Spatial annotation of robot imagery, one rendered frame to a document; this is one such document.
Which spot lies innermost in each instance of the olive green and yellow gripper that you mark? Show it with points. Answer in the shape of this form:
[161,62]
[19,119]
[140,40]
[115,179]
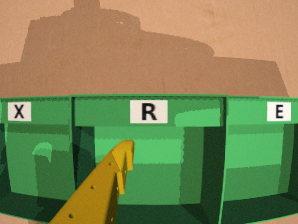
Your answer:
[96,199]

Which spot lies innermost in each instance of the green rack of three bins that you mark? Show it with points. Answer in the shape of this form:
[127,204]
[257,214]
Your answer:
[182,173]

